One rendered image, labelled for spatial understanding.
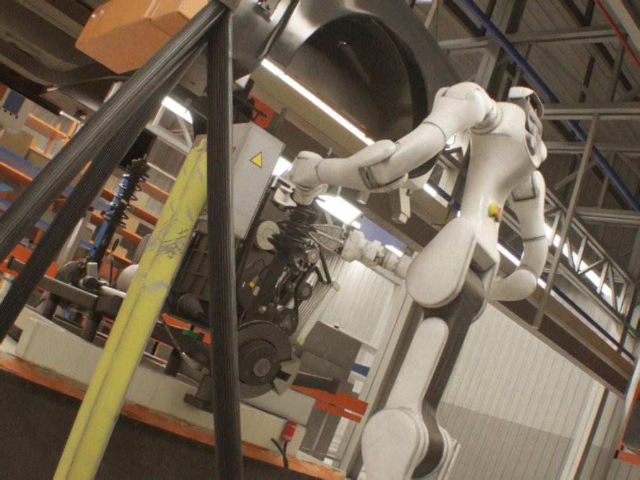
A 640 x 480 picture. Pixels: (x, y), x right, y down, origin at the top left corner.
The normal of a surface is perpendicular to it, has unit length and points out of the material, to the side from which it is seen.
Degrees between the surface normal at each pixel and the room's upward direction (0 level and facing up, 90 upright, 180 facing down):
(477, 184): 91
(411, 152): 108
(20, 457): 90
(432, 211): 90
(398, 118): 123
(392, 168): 118
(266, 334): 104
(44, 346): 90
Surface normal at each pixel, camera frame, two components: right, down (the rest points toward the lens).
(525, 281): -0.32, 0.07
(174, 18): -0.37, 0.91
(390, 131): -0.77, 0.04
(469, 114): 0.55, 0.33
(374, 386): -0.68, -0.40
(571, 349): 0.63, 0.10
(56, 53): 0.48, 0.54
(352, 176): -0.62, 0.52
